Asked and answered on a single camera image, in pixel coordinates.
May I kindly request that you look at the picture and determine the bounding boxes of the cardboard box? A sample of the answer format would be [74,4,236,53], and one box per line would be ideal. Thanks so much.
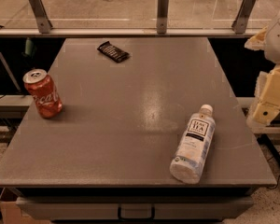
[0,189,51,224]

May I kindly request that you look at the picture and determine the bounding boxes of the middle metal rail bracket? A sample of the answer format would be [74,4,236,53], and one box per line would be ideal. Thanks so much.
[156,0,169,34]

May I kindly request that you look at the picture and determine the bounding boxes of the blue plastic tea bottle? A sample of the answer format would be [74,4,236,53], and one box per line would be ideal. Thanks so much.
[170,105,216,184]

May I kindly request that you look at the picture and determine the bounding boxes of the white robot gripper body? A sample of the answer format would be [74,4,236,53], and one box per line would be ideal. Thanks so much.
[264,11,280,63]

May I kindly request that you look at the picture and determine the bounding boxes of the metal rail bracket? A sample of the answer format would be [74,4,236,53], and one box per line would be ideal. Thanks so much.
[231,0,257,34]
[28,0,52,34]
[156,0,169,34]

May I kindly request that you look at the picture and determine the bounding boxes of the left metal rail bracket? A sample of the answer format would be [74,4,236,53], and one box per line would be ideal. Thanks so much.
[28,0,52,34]

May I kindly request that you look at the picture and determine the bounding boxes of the red coke can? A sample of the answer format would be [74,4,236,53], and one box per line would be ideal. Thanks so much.
[22,69,63,119]

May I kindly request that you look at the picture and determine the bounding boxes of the right metal rail bracket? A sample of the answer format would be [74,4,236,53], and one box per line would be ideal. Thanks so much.
[231,0,257,34]

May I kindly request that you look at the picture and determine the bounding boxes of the grey drawer with handle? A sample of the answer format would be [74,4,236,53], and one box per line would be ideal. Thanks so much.
[16,196,254,221]

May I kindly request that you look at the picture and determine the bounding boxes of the metal guard rail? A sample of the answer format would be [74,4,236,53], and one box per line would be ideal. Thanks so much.
[0,28,259,38]

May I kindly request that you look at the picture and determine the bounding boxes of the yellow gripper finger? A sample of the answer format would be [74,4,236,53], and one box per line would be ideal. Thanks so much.
[245,26,268,50]
[246,64,280,126]

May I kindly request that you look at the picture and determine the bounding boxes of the black snack bar wrapper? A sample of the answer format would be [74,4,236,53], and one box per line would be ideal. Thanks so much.
[97,41,130,63]

